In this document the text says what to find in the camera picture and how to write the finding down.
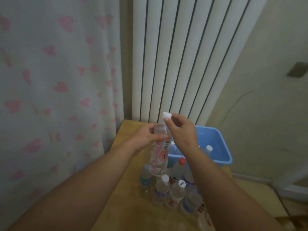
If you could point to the person's right hand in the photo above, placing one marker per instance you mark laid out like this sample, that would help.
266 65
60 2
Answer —
185 137

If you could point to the person's left hand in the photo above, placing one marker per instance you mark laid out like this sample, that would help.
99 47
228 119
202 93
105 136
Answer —
144 138

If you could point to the tall bottle with white cap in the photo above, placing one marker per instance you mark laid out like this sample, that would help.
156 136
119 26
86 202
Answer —
208 148

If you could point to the blue plastic bin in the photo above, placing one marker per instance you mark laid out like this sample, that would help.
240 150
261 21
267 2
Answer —
216 139

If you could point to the group of plastic water bottles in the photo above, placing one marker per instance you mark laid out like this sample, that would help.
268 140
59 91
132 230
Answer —
179 190

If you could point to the person's right forearm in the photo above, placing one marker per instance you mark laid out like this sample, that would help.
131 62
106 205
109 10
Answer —
228 197

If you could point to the person's left forearm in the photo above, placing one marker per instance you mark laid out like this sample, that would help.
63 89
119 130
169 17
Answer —
72 194

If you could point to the wooden table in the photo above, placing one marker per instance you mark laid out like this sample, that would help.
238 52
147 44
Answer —
134 202

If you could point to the white baseboard strip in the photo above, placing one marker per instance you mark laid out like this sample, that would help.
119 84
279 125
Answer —
252 178

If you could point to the white ribbed radiator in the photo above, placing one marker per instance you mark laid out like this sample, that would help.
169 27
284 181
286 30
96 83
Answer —
180 57

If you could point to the pink heart print curtain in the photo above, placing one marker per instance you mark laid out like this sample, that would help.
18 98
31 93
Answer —
48 93

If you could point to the white door frame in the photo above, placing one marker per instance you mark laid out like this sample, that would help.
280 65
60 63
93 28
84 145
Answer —
296 191

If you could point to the grey wall plate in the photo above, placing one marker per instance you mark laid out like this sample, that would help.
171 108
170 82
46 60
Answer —
298 69

